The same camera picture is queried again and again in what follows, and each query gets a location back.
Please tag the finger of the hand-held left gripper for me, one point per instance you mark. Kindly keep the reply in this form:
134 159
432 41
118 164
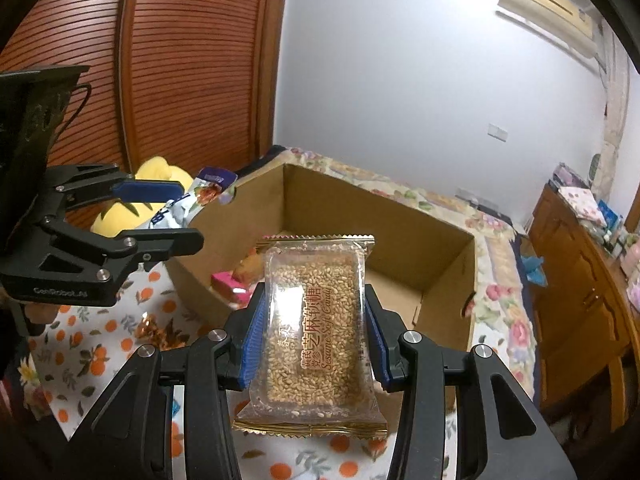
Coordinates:
150 190
165 242

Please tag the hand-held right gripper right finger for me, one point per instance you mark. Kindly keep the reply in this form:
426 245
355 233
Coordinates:
378 347

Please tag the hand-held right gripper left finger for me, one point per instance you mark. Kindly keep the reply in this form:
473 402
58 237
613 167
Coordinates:
252 342

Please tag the white blue snack packet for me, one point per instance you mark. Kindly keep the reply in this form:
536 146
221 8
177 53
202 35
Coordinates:
205 192

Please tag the clear sesame candy packet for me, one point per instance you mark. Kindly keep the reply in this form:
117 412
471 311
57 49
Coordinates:
310 330

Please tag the pink snack packet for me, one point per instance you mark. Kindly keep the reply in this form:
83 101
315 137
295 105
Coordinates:
227 282

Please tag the orange meat snack packet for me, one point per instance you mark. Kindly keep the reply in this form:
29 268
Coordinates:
248 267

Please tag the gold foil snack packet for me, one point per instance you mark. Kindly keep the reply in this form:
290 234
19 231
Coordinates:
155 332

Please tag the brown cardboard box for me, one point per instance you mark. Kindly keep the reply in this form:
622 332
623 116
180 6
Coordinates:
350 220

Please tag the person's left hand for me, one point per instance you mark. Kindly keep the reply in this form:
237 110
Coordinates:
42 316

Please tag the yellow plush toy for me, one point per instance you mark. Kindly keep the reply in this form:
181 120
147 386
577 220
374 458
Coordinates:
155 167

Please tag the orange print bed sheet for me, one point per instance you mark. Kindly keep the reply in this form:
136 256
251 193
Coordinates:
90 340

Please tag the wooden louvred wardrobe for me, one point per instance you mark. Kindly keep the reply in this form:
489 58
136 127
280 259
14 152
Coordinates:
200 60

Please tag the teal plastic bag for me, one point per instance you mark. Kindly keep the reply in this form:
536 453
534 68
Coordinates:
534 269

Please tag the wooden sideboard cabinet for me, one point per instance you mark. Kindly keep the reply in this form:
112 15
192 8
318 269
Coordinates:
575 270

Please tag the folded pink printed cloth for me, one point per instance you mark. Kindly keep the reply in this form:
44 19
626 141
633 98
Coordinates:
582 205

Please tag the blue carton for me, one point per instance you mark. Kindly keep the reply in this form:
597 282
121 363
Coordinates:
610 215

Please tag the small white fan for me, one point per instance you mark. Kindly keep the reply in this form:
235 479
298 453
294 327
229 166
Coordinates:
595 167

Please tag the cream patterned curtain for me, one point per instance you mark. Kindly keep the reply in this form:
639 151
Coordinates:
612 135

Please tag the white wall switch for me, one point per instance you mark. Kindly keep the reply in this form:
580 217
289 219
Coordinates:
498 131

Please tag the wall air conditioner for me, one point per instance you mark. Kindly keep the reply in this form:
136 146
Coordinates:
545 5

